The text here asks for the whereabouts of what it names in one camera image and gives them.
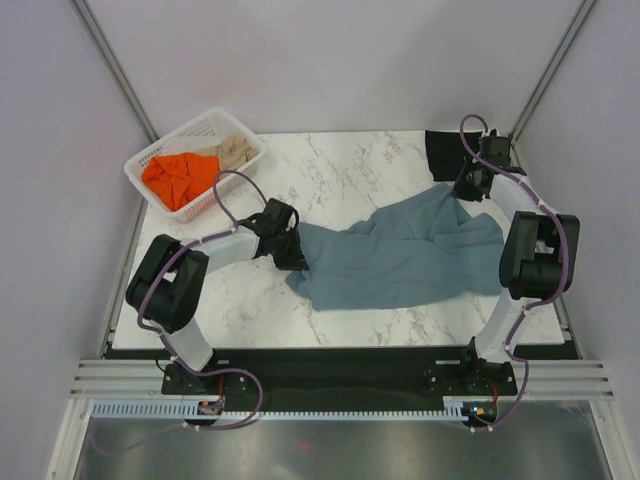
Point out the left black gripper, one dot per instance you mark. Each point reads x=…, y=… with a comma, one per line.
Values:
x=295, y=261

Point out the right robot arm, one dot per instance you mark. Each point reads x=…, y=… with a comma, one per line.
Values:
x=538, y=259

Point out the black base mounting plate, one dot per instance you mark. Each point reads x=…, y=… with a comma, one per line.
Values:
x=229, y=360

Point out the orange t shirt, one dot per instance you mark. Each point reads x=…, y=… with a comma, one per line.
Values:
x=169, y=179

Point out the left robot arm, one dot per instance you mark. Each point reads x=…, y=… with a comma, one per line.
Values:
x=166, y=288

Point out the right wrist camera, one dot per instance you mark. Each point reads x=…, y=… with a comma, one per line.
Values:
x=495, y=152

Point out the aluminium frame post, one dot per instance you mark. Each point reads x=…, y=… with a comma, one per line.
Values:
x=95, y=32
x=553, y=65

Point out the left aluminium frame post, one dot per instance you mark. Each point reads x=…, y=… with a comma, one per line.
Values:
x=95, y=32

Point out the beige t shirt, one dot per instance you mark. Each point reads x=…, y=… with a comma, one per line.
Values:
x=230, y=154

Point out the white slotted cable duct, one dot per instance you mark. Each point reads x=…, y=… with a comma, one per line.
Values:
x=193, y=410

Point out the blue t shirt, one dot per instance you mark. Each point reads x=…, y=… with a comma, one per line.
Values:
x=421, y=250

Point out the right aluminium frame post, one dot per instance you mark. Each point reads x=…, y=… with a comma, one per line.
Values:
x=553, y=65

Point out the folded black t shirt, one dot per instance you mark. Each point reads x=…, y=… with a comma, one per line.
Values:
x=446, y=155

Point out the white plastic laundry basket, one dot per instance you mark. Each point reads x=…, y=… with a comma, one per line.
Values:
x=212, y=126

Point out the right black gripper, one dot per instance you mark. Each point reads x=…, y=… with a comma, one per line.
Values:
x=459, y=186

